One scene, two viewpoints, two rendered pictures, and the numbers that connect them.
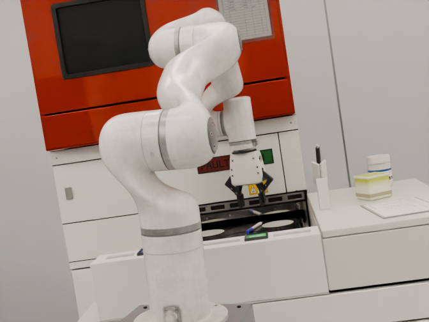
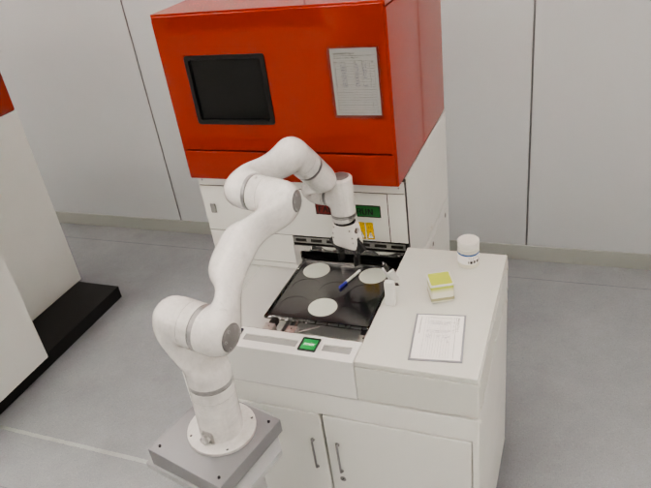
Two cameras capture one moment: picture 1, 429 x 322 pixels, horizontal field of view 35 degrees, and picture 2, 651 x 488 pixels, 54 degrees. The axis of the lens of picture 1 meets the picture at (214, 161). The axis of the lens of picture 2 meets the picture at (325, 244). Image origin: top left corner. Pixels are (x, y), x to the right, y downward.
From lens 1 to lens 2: 1.12 m
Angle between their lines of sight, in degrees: 32
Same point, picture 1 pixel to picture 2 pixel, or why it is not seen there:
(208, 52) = (259, 225)
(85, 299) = not seen: hidden behind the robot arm
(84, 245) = not seen: hidden behind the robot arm
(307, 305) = (341, 402)
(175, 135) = (197, 343)
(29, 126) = not seen: hidden behind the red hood
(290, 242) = (328, 362)
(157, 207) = (191, 378)
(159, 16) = (278, 81)
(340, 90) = (537, 45)
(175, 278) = (207, 419)
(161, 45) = (231, 196)
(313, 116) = (503, 69)
